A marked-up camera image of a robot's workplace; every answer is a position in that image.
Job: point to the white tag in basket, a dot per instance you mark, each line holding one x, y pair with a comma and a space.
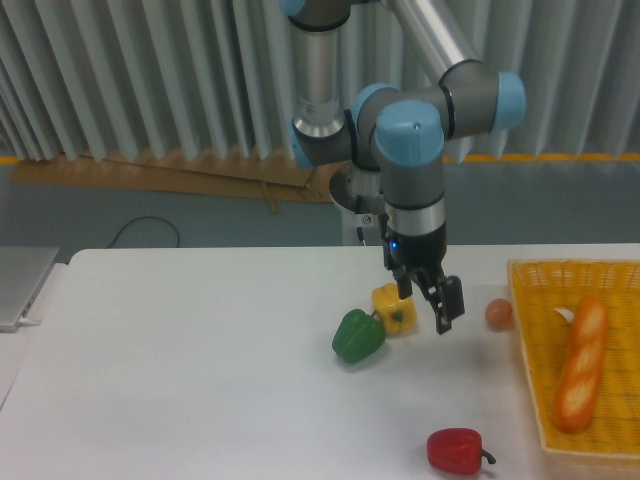
566, 314

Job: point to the red bell pepper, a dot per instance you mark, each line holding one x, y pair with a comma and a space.
457, 451

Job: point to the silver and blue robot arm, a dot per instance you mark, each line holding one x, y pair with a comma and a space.
400, 135

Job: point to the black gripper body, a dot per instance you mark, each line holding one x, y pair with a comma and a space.
413, 252

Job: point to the flat brown cardboard sheet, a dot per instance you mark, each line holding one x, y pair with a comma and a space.
274, 179

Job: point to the green bell pepper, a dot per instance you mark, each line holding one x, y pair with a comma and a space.
358, 336

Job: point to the yellow woven basket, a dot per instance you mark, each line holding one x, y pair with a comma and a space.
540, 289

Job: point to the brown egg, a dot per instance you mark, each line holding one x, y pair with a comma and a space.
498, 314

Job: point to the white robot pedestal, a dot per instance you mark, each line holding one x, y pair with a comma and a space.
356, 193

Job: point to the toy baguette bread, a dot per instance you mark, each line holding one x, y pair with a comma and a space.
578, 388

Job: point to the yellow bell pepper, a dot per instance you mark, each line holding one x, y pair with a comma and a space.
397, 316

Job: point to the silver laptop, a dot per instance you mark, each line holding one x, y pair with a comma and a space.
24, 271

